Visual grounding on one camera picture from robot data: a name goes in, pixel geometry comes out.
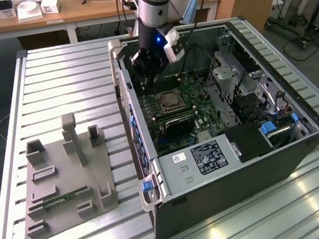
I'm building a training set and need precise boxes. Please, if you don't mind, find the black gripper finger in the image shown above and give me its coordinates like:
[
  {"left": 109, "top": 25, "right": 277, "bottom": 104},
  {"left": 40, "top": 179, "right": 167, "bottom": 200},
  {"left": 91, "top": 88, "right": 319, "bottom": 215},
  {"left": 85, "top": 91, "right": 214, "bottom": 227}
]
[
  {"left": 129, "top": 48, "right": 152, "bottom": 86},
  {"left": 149, "top": 63, "right": 170, "bottom": 84}
]

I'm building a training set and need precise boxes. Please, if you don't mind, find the silver CPU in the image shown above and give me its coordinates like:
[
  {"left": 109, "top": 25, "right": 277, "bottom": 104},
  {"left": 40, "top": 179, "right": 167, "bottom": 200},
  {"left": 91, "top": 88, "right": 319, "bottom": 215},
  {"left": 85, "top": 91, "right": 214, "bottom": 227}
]
[{"left": 163, "top": 92, "right": 182, "bottom": 110}]

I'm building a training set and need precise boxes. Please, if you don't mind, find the metal socket cover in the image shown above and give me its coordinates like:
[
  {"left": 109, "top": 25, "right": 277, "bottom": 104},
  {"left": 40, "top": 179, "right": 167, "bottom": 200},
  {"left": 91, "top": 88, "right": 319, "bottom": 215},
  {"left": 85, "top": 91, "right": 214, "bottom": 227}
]
[{"left": 157, "top": 89, "right": 190, "bottom": 115}]

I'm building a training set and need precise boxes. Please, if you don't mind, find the CPU socket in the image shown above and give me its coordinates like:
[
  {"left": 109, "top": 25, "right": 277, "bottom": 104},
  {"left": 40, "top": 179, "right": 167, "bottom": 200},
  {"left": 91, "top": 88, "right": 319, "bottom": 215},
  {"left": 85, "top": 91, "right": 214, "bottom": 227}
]
[{"left": 156, "top": 89, "right": 190, "bottom": 117}]

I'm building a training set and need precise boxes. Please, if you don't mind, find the black graphics card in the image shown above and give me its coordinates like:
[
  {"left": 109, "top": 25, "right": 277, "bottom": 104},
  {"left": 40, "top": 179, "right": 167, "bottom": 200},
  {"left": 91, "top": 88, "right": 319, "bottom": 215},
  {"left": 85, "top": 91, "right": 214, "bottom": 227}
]
[{"left": 158, "top": 112, "right": 196, "bottom": 139}]

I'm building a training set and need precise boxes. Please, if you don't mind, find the green motherboard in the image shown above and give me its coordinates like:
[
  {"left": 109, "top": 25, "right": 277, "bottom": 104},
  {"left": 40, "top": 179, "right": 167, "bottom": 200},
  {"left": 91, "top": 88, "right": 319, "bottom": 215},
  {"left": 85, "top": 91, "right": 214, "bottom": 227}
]
[{"left": 136, "top": 72, "right": 229, "bottom": 160}]

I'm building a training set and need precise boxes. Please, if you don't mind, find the metal drive cage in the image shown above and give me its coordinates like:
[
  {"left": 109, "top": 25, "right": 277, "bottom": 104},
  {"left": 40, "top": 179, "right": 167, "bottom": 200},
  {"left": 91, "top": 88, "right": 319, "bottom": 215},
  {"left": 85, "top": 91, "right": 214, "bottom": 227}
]
[{"left": 200, "top": 24, "right": 277, "bottom": 129}]

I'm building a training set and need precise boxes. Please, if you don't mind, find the black plastic drive bay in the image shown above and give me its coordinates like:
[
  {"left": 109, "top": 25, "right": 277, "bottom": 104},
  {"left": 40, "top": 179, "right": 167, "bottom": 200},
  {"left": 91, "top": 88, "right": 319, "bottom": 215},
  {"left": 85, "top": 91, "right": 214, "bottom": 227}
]
[{"left": 229, "top": 90, "right": 266, "bottom": 125}]

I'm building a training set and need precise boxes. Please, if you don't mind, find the white printed box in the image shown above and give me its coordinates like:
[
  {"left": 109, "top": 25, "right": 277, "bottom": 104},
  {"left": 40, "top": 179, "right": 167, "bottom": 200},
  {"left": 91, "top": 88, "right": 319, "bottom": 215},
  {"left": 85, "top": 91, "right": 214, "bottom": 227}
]
[{"left": 40, "top": 0, "right": 62, "bottom": 15}]

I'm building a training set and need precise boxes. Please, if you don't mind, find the silver power supply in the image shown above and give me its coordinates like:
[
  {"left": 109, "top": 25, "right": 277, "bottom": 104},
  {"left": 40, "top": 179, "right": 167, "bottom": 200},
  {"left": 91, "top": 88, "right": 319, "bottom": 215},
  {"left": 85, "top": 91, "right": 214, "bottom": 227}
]
[{"left": 152, "top": 132, "right": 246, "bottom": 198}]

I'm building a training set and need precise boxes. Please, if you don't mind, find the black plastic shroud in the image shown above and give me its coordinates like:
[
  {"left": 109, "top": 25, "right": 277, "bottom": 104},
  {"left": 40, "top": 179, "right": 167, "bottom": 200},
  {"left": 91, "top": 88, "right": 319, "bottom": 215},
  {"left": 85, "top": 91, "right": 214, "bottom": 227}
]
[{"left": 224, "top": 120, "right": 277, "bottom": 164}]

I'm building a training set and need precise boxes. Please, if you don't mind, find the white block round hollow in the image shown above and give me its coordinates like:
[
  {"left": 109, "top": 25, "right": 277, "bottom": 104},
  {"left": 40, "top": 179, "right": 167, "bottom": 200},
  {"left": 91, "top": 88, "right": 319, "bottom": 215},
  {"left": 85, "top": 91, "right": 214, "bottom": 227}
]
[{"left": 15, "top": 0, "right": 45, "bottom": 24}]

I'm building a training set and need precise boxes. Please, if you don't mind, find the blue case release latch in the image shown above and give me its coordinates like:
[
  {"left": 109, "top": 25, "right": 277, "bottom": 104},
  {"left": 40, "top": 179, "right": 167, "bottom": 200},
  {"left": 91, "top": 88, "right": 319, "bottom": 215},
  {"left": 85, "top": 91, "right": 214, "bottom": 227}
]
[{"left": 140, "top": 180, "right": 153, "bottom": 195}]

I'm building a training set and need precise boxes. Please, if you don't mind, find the blue plastic drive latch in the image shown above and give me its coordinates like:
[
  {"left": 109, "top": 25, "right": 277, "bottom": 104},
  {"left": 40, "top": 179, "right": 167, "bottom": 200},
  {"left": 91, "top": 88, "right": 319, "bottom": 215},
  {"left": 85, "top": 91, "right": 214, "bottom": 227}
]
[{"left": 258, "top": 120, "right": 278, "bottom": 138}]

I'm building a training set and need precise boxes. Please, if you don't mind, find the wheeled equipment stand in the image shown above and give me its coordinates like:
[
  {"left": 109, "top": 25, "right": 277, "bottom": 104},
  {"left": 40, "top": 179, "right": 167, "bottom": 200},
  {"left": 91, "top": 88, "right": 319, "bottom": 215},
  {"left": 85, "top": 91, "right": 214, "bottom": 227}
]
[{"left": 261, "top": 0, "right": 319, "bottom": 55}]

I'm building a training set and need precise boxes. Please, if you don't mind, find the silver metal tube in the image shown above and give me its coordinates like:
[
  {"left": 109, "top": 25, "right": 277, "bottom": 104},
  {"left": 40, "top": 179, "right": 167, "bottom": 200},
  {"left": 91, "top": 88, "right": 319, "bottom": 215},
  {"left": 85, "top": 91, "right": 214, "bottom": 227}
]
[{"left": 265, "top": 123, "right": 298, "bottom": 141}]

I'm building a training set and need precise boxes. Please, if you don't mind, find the grey parts rack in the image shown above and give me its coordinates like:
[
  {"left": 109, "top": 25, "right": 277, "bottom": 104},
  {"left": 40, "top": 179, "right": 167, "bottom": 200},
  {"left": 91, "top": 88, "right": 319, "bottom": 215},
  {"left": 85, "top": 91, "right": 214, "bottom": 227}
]
[{"left": 11, "top": 109, "right": 123, "bottom": 239}]

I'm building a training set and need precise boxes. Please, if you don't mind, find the white box black top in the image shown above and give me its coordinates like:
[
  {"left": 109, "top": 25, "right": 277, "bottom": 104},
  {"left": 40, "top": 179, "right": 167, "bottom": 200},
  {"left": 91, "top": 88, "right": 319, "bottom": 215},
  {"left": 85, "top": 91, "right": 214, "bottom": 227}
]
[{"left": 0, "top": 0, "right": 15, "bottom": 20}]

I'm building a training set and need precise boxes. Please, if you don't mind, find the black PC case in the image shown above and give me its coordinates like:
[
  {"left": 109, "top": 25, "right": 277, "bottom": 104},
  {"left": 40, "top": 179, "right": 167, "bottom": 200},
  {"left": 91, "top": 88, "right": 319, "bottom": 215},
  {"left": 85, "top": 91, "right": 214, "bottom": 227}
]
[{"left": 106, "top": 11, "right": 319, "bottom": 239}]

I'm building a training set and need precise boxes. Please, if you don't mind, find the green RAM stick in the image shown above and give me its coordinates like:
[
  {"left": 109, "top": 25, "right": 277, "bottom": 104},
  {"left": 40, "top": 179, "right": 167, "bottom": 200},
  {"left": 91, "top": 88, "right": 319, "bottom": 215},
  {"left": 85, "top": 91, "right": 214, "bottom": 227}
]
[{"left": 41, "top": 190, "right": 79, "bottom": 208}]

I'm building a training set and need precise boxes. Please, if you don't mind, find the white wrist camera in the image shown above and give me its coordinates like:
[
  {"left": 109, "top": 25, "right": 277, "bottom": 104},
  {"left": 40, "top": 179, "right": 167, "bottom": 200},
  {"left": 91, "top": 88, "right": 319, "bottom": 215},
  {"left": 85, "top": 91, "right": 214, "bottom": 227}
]
[{"left": 161, "top": 27, "right": 188, "bottom": 65}]

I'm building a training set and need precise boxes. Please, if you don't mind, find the silver drive bracket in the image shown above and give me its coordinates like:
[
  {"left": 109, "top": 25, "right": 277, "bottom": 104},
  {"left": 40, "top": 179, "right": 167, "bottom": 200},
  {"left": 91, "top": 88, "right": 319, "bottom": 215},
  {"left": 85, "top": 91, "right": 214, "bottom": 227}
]
[{"left": 212, "top": 64, "right": 241, "bottom": 82}]

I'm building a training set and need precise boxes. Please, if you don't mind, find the coloured wire bundle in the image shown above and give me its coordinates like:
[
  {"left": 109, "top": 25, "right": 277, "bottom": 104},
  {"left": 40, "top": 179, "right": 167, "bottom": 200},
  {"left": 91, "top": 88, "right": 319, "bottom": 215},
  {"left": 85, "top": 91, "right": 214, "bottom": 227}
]
[{"left": 270, "top": 89, "right": 293, "bottom": 121}]

